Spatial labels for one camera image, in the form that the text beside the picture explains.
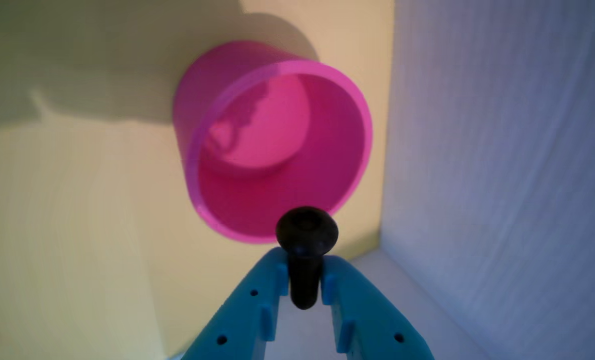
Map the black bolt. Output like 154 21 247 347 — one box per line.
275 206 339 310

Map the pink round cup box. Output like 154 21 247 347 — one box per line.
172 40 374 245

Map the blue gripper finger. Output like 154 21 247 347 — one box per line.
181 246 291 360
319 255 435 360

